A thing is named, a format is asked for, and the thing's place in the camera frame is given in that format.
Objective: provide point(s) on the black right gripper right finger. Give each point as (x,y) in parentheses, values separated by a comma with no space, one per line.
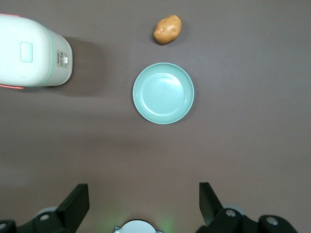
(211,208)

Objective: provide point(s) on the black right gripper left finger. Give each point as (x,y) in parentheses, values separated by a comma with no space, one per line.
(73,206)

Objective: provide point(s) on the brown table cloth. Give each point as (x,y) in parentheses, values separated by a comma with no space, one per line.
(243,121)

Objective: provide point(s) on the pale green round plate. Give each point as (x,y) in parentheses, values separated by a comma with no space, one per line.
(163,93)

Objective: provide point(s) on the brown potato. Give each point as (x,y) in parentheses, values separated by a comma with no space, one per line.
(167,29)

